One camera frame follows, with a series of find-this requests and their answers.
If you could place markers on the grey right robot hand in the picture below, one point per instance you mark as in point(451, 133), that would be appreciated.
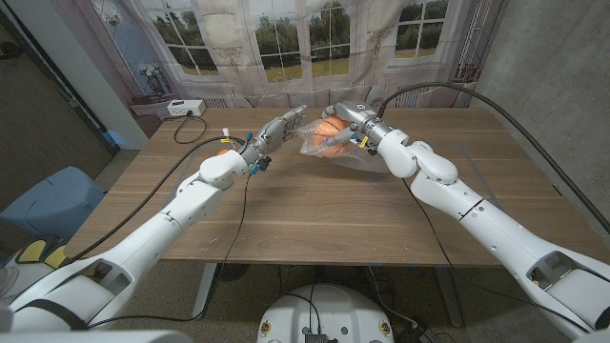
point(357, 112)

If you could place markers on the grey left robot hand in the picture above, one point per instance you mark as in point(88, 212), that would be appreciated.
point(276, 131)

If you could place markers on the orange mini basketball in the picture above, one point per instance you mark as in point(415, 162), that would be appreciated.
point(326, 128)

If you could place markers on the clear bubble wrap sheet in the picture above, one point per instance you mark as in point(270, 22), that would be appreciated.
point(362, 162)

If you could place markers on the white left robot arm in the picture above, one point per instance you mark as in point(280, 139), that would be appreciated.
point(167, 224)

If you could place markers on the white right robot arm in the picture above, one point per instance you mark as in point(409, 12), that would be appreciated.
point(495, 233)

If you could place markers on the white power strip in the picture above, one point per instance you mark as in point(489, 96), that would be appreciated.
point(186, 108)

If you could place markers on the black power adapter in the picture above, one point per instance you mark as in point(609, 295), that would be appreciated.
point(413, 334)

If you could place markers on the printed window scene backdrop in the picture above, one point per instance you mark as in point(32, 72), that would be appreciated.
point(238, 47)

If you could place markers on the white table leg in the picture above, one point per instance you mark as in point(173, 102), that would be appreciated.
point(205, 290)
point(450, 300)

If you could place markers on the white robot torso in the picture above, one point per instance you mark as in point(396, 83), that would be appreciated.
point(329, 314)

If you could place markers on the dark perforated wall panel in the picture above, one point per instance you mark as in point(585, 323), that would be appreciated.
point(38, 119)

